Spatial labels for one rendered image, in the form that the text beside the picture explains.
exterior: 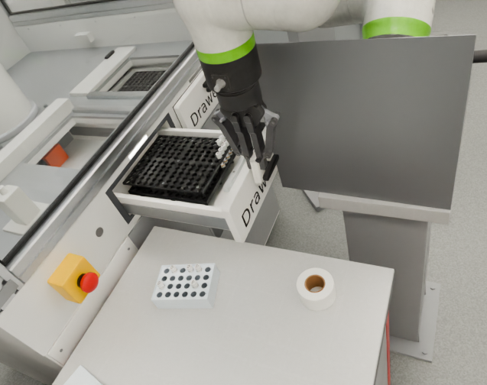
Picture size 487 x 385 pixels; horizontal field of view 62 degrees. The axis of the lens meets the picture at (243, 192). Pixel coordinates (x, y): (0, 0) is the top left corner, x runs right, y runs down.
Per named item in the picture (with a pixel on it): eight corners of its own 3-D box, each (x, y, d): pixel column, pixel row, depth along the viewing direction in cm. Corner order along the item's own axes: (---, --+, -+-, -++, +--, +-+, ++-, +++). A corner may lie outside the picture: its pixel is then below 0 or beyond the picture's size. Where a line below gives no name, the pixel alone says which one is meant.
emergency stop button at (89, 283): (104, 279, 82) (93, 269, 79) (92, 297, 79) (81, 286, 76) (93, 276, 83) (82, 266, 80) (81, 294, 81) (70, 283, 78)
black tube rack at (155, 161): (241, 158, 100) (233, 138, 95) (211, 212, 90) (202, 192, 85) (168, 153, 110) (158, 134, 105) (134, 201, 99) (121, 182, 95)
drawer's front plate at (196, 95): (232, 81, 131) (222, 50, 124) (192, 139, 114) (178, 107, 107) (227, 81, 132) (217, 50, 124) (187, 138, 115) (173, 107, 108)
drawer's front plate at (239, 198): (286, 151, 100) (277, 115, 92) (243, 244, 83) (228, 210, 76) (280, 150, 101) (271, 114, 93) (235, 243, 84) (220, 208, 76)
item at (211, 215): (276, 150, 99) (271, 131, 95) (236, 232, 84) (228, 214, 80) (147, 142, 116) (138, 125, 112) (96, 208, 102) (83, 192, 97)
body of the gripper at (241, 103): (203, 93, 66) (219, 136, 73) (251, 94, 63) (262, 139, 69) (220, 67, 70) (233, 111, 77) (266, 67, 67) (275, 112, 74)
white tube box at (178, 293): (220, 273, 87) (215, 263, 84) (213, 308, 81) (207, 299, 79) (168, 274, 90) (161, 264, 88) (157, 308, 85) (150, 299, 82)
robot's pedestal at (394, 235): (440, 286, 151) (465, 124, 98) (431, 363, 133) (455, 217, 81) (358, 270, 164) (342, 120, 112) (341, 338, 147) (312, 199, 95)
